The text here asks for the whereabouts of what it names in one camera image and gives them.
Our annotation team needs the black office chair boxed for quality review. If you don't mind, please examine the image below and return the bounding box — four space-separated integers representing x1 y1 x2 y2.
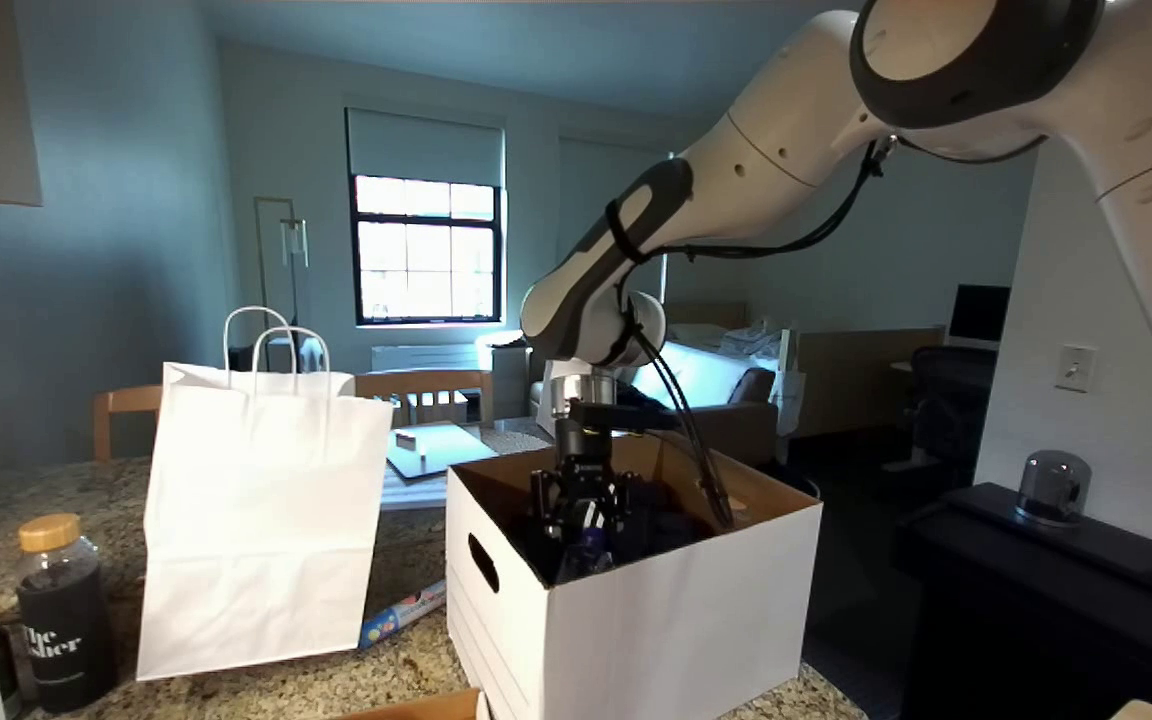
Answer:
903 340 1001 493

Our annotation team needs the thin metal frame stand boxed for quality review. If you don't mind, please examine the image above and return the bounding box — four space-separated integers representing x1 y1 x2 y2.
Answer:
254 195 315 357

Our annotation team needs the dark monitor screen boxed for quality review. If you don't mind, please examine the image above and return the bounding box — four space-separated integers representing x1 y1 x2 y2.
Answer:
948 279 1015 350

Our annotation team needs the dark jar with wooden lid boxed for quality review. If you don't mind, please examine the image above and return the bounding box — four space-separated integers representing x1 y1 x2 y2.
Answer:
8 514 112 717

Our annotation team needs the white radiator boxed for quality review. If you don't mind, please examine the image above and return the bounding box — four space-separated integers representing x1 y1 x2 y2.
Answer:
367 340 501 376

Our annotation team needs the white paper bag with handles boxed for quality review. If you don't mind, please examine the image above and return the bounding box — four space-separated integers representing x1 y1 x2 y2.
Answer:
134 301 398 686

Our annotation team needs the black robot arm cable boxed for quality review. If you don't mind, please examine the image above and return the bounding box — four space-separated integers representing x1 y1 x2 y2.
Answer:
598 132 909 529

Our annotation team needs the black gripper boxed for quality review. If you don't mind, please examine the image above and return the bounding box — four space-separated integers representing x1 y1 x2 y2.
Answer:
532 404 634 574

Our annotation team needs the wooden cutting board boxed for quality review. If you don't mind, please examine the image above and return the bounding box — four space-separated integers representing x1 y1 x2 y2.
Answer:
332 687 490 720

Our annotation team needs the wooden chair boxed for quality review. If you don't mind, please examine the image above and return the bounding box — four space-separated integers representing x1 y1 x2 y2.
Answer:
351 367 501 434
92 381 170 465

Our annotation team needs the black low cabinet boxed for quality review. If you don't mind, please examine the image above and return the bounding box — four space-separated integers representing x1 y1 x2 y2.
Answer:
893 482 1152 720

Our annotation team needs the white wall outlet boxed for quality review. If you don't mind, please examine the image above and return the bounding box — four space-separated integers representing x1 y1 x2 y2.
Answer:
1052 340 1102 397

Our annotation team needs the white roller blind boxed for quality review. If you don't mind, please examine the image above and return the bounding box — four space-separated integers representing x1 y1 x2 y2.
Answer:
343 108 508 192

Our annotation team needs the white cardboard storage box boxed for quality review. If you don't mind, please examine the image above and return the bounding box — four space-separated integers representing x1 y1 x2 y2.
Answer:
444 434 830 720

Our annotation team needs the glass dome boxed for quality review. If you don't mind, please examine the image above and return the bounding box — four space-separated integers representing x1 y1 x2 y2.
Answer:
1012 447 1097 529

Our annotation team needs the light blue folder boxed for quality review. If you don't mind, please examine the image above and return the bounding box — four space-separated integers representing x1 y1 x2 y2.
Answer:
386 419 501 486

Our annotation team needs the black framed window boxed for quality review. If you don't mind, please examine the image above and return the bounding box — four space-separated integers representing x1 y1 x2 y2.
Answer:
350 172 504 327

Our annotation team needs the grey waste bin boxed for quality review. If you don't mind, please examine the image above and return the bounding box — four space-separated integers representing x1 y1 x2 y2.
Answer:
494 338 537 425

